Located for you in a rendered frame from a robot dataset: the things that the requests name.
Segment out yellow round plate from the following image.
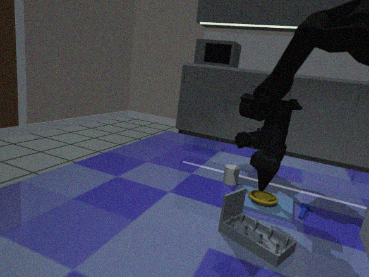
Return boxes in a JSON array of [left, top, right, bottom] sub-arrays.
[[248, 190, 278, 206]]

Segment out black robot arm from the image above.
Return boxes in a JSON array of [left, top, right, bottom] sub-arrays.
[[234, 0, 369, 149]]

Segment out grey dish rack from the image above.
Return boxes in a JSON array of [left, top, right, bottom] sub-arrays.
[[218, 187, 296, 267]]

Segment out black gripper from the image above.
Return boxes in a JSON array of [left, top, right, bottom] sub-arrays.
[[250, 124, 288, 191]]

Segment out grey cylinder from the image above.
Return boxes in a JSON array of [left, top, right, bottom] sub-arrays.
[[223, 164, 240, 185]]

